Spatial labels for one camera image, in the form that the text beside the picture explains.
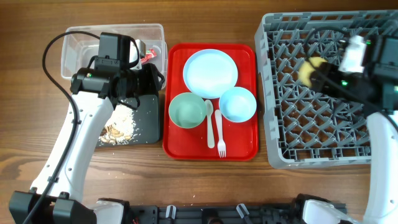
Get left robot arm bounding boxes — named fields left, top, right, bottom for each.
left=9, top=63, right=164, bottom=223

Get red snack wrapper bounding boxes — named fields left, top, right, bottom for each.
left=141, top=49, right=157, bottom=64

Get red serving tray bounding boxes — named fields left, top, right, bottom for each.
left=163, top=43, right=259, bottom=161

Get yellow plastic cup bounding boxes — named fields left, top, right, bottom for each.
left=298, top=57, right=327, bottom=88

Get grey dishwasher rack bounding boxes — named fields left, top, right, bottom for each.
left=254, top=10, right=397, bottom=169

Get clear plastic bin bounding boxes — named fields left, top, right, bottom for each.
left=60, top=24, right=167, bottom=80

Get green bowl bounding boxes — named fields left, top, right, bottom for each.
left=168, top=92, right=206, bottom=129

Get black rectangular tray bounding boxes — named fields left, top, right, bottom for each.
left=95, top=90, right=161, bottom=147

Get rice and food scraps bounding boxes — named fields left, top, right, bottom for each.
left=98, top=105, right=137, bottom=146

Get light blue plate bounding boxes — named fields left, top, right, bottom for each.
left=183, top=49, right=238, bottom=99

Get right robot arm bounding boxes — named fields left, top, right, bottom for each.
left=298, top=35, right=397, bottom=223

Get light blue bowl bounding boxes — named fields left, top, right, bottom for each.
left=219, top=86, right=257, bottom=123

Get white plastic fork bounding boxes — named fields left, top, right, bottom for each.
left=215, top=110, right=226, bottom=158

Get white plastic spoon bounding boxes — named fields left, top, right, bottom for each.
left=205, top=100, right=215, bottom=148

